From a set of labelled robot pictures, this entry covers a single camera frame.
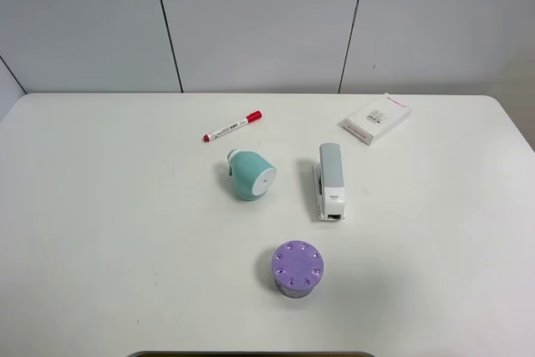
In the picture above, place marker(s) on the white grey stapler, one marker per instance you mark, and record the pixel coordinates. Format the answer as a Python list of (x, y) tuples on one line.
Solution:
[(329, 183)]

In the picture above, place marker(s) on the red whiteboard marker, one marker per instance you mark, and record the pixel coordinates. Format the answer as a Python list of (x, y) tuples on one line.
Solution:
[(256, 115)]

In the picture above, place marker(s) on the white card box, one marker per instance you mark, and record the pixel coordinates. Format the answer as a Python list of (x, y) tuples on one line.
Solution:
[(375, 119)]

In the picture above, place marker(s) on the purple lidded jar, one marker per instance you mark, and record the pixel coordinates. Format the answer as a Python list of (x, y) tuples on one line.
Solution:
[(297, 268)]

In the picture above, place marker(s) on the teal pencil sharpener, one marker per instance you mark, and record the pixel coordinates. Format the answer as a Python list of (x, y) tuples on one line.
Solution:
[(251, 175)]

